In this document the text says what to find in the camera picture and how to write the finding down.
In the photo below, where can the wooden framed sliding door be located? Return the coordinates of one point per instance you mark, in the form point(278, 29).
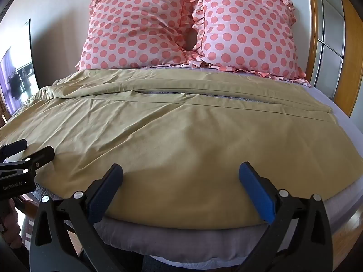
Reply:
point(326, 34)

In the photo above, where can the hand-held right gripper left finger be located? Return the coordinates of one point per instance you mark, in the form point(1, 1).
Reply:
point(103, 185)

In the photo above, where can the pink polka dot pillow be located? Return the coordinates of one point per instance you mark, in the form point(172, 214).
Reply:
point(133, 27)
point(244, 31)

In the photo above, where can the bed with lavender sheet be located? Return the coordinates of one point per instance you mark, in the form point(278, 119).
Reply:
point(326, 153)

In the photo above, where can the person's left hand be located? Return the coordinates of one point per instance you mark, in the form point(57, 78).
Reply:
point(7, 218)

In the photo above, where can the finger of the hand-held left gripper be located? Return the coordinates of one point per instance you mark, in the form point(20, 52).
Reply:
point(15, 146)
point(42, 154)

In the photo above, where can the olive tan blanket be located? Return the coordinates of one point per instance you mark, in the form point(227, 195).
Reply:
point(158, 136)

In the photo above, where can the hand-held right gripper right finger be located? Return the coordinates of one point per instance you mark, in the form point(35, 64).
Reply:
point(256, 194)

